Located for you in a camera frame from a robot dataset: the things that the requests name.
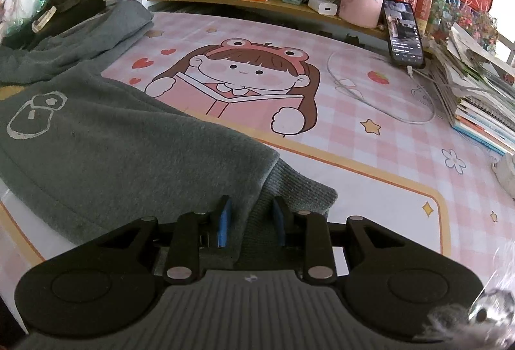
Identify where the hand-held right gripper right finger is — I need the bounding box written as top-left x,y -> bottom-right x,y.
271,195 -> 403,283

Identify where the grey sweater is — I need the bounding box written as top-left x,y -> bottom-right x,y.
0,0 -> 339,270

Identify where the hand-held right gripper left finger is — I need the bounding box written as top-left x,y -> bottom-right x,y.
94,195 -> 234,286

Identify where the pink cartoon desk mat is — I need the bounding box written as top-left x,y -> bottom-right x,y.
0,10 -> 515,350

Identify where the stack of papers and notebooks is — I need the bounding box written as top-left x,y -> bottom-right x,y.
427,22 -> 515,156

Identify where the white charging cable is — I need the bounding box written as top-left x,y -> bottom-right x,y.
327,50 -> 437,125

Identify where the black smartphone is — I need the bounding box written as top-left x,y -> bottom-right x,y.
382,0 -> 426,69

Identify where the floral cover book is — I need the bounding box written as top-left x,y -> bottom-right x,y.
430,0 -> 500,50

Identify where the white charger block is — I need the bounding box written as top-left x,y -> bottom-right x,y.
308,0 -> 338,17

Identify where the wooden shelf board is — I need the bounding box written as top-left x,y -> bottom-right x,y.
146,0 -> 392,39

